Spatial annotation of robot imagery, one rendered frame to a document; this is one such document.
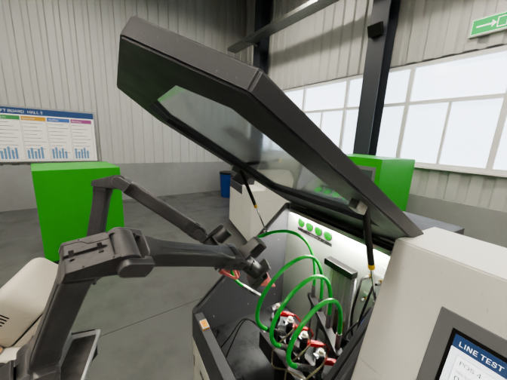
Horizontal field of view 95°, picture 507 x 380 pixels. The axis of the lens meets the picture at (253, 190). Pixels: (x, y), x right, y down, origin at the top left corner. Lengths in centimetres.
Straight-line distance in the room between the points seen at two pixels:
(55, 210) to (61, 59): 419
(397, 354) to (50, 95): 715
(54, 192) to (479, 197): 576
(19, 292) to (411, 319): 101
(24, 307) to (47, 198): 306
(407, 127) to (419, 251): 426
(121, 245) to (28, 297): 41
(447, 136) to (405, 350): 415
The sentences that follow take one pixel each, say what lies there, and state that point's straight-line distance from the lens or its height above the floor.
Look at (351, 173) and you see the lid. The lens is 48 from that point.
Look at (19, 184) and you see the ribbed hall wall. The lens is 729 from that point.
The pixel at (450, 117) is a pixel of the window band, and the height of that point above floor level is 225.
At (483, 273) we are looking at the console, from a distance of 70.
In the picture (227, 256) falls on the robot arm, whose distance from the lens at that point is 75.
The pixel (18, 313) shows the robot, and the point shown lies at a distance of 92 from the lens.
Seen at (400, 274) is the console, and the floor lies 147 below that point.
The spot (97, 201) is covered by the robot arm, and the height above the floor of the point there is 152.
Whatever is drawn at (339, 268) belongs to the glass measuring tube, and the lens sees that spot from 109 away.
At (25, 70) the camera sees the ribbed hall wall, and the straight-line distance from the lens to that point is 724.
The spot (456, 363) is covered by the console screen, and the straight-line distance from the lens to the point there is 74.
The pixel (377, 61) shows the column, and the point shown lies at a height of 316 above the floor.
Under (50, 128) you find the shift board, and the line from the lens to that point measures 706.
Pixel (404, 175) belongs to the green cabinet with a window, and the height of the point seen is 140.
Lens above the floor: 179
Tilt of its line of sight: 12 degrees down
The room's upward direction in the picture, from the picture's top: 3 degrees clockwise
